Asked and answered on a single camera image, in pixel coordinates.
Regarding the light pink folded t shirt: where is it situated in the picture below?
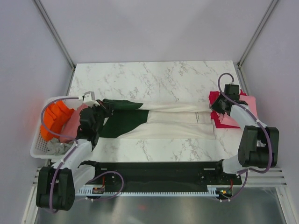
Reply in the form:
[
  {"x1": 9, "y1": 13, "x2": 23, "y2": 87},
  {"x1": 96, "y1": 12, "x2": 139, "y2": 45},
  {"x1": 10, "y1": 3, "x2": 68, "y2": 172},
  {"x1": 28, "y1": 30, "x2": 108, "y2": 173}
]
[{"x1": 219, "y1": 95, "x2": 257, "y2": 126}]

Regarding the white plastic laundry basket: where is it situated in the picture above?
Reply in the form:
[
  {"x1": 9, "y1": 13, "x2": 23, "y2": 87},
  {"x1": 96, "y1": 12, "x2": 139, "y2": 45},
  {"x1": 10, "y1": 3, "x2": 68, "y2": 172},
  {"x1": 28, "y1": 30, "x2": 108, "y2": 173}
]
[{"x1": 30, "y1": 99, "x2": 83, "y2": 160}]

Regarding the cream and green Charlie Brown shirt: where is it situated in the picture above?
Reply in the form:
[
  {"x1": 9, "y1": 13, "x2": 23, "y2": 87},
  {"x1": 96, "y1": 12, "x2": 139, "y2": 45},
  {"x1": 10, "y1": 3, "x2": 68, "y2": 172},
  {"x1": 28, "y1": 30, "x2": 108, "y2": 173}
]
[{"x1": 100, "y1": 99, "x2": 215, "y2": 140}]

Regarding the crimson folded t shirt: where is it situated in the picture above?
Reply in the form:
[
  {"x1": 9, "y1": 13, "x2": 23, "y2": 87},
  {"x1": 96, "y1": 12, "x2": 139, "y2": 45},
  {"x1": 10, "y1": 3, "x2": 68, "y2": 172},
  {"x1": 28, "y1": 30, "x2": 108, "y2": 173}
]
[{"x1": 208, "y1": 91, "x2": 240, "y2": 129}]

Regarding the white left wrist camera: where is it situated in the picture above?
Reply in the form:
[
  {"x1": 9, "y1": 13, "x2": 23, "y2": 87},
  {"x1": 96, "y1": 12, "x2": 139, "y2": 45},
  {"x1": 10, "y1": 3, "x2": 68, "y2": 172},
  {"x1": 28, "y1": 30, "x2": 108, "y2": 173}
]
[{"x1": 78, "y1": 91, "x2": 100, "y2": 107}]

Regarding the white slotted cable duct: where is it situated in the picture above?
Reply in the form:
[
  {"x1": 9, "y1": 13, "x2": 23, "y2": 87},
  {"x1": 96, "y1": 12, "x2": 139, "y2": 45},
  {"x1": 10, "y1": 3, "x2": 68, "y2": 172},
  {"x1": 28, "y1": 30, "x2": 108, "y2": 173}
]
[{"x1": 76, "y1": 185, "x2": 243, "y2": 196}]

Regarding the orange t shirt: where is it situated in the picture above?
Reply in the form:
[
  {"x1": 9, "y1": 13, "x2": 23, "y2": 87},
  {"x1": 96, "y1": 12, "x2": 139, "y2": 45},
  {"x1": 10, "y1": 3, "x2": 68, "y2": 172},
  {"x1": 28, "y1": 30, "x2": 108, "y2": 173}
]
[{"x1": 43, "y1": 100, "x2": 74, "y2": 134}]

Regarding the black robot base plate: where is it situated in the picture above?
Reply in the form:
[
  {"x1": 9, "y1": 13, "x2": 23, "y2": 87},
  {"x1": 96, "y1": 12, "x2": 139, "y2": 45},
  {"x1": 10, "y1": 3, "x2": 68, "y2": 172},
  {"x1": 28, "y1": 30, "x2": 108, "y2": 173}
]
[{"x1": 82, "y1": 161, "x2": 242, "y2": 192}]

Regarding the salmon pink t shirt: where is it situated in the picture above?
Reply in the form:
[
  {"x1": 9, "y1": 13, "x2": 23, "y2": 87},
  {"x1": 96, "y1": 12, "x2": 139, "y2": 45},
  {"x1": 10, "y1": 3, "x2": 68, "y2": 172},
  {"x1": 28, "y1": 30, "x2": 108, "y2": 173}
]
[{"x1": 59, "y1": 104, "x2": 88, "y2": 143}]

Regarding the aluminium frame post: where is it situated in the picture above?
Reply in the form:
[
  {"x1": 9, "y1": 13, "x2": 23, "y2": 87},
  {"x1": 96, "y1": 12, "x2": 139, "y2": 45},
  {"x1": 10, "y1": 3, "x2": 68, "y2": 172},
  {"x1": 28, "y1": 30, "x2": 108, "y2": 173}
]
[
  {"x1": 32, "y1": 0, "x2": 76, "y2": 71},
  {"x1": 235, "y1": 0, "x2": 280, "y2": 68}
]

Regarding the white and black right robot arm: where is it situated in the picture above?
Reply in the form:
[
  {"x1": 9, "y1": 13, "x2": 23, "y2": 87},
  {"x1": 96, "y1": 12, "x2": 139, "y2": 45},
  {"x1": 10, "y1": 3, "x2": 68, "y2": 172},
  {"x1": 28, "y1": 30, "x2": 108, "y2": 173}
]
[{"x1": 210, "y1": 84, "x2": 279, "y2": 184}]

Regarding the left aluminium frame post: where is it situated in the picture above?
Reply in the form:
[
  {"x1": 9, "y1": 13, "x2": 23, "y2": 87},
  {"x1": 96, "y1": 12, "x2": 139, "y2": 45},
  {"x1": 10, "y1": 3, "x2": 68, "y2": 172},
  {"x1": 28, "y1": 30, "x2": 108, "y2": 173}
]
[{"x1": 32, "y1": 0, "x2": 76, "y2": 71}]

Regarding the grey t shirt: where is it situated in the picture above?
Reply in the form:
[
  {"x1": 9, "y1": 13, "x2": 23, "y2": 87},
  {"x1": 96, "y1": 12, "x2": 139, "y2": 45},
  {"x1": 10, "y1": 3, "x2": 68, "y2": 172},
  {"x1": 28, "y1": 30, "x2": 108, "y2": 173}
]
[{"x1": 46, "y1": 138, "x2": 73, "y2": 155}]

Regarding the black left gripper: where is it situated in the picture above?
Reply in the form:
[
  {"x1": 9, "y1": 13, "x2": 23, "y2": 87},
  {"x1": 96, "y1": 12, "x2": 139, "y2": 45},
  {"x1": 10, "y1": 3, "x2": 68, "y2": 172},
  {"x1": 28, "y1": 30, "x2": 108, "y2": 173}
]
[{"x1": 88, "y1": 99, "x2": 114, "y2": 131}]

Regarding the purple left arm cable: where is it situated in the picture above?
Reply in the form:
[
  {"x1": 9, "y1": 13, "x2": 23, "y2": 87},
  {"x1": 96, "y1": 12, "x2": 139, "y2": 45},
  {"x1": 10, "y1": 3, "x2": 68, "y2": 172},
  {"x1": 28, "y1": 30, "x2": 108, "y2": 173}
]
[{"x1": 40, "y1": 97, "x2": 124, "y2": 213}]

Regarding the right aluminium frame post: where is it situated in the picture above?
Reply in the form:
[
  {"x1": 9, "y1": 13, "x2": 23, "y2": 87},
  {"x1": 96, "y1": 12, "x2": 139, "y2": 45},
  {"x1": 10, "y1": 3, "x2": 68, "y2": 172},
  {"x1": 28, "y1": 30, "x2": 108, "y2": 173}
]
[{"x1": 235, "y1": 0, "x2": 280, "y2": 68}]

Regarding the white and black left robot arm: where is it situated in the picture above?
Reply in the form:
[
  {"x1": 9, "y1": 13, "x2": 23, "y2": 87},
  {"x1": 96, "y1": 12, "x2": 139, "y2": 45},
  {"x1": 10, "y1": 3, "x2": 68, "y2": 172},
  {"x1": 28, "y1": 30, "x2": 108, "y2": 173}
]
[{"x1": 36, "y1": 100, "x2": 113, "y2": 213}]

